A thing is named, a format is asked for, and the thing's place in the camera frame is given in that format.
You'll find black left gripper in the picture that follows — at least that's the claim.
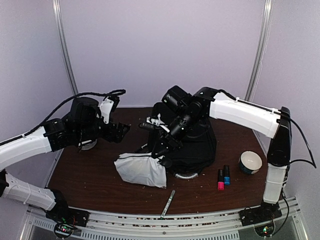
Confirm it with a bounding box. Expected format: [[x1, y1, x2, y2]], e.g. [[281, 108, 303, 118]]
[[75, 117, 130, 143]]

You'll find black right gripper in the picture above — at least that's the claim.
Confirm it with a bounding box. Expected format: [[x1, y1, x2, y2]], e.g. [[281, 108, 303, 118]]
[[151, 110, 202, 158]]

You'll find black student backpack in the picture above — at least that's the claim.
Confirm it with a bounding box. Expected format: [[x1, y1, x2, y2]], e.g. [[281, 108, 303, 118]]
[[146, 102, 217, 179]]

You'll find white plastic pouch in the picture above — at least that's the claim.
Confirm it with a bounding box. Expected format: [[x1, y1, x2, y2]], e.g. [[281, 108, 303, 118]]
[[114, 153, 167, 189]]

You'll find thin green white pen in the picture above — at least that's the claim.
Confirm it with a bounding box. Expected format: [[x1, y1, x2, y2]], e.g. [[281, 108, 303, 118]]
[[160, 190, 176, 220]]

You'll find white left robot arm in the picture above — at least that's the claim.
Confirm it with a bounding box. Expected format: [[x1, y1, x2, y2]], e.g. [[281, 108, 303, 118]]
[[0, 118, 130, 222]]

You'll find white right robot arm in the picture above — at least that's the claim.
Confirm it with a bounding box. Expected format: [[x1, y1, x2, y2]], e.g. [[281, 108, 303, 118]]
[[151, 85, 297, 221]]

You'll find blue capped black highlighter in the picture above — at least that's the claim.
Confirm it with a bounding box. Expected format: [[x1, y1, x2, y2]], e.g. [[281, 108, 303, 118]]
[[223, 165, 231, 186]]

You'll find pink capped black highlighter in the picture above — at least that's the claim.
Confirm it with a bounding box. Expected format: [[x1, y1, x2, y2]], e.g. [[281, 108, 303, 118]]
[[217, 169, 225, 191]]

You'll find blue white ceramic bowl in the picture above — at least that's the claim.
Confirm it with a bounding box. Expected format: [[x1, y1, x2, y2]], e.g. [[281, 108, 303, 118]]
[[238, 151, 263, 175]]

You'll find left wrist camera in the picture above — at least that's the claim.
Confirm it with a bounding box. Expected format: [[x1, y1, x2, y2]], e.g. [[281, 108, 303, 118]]
[[69, 97, 99, 125]]

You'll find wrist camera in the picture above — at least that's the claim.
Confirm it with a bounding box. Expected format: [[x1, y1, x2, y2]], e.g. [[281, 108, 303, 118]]
[[161, 85, 192, 113], [69, 97, 99, 125]]

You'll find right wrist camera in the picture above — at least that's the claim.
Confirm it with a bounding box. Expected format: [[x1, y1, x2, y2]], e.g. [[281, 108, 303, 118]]
[[161, 85, 192, 113]]

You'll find left aluminium corner post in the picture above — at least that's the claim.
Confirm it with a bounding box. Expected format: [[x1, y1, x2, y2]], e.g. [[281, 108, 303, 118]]
[[52, 0, 79, 96]]

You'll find aluminium corner post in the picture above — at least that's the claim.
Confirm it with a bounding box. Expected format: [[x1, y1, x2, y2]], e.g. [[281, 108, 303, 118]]
[[52, 0, 79, 96], [240, 0, 273, 113]]

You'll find right aluminium corner post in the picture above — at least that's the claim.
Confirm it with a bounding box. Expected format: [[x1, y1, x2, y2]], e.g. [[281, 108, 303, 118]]
[[240, 0, 273, 113]]

